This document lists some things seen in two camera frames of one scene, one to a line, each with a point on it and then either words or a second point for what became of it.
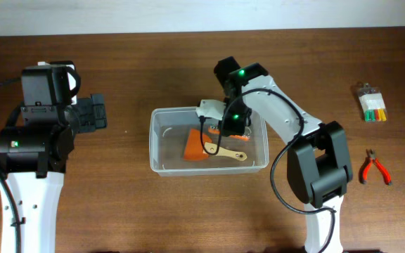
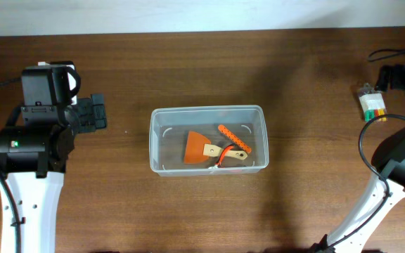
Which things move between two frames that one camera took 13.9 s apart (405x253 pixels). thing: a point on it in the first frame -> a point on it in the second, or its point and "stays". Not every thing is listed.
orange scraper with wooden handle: [194, 150] stays
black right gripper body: [236, 117] -> [401, 79]
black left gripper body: [89, 117] stays
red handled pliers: [365, 164] -> [221, 152]
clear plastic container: [182, 143] stays
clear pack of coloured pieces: [371, 100] stays
